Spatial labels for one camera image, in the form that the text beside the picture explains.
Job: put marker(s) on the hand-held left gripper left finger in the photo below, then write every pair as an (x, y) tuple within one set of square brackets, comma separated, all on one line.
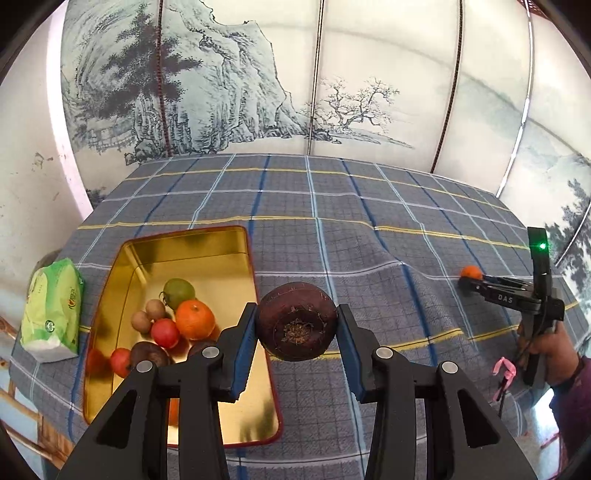
[(242, 353)]

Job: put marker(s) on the person's right forearm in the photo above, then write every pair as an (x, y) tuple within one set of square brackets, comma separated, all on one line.
[(575, 397)]

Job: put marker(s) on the landscape painted folding screen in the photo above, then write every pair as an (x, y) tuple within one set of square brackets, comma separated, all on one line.
[(277, 69)]

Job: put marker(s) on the dark purple round fruit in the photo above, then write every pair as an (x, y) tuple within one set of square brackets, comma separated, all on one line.
[(295, 304), (147, 353)]

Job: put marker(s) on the brown kiwi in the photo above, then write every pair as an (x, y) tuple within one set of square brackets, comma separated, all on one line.
[(141, 321), (156, 308)]

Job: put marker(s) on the orange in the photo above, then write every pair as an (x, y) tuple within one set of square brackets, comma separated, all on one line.
[(195, 319), (173, 411), (471, 272)]

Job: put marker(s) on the person's right hand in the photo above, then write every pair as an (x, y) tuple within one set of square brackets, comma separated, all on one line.
[(561, 346)]

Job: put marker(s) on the blue plaid blanket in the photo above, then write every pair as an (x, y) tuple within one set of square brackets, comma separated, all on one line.
[(392, 240)]

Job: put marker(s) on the gold metal tray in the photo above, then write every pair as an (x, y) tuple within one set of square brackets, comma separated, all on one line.
[(184, 258)]

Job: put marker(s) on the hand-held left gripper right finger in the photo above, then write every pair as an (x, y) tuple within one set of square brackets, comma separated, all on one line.
[(351, 353)]

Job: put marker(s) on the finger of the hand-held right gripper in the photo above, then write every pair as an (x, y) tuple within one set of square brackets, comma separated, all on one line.
[(475, 287), (505, 284)]

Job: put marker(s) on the green round fruit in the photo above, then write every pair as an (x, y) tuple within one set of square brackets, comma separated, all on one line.
[(180, 291)]

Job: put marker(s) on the green tissue pack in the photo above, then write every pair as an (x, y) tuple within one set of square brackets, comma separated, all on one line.
[(51, 309)]

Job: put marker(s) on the red round fruit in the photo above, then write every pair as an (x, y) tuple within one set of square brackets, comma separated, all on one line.
[(121, 362), (165, 333)]

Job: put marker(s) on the wooden bamboo chair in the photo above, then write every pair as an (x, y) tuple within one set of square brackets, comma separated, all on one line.
[(9, 326)]

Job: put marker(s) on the pink plastic clip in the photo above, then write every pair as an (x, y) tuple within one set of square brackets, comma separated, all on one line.
[(504, 369)]

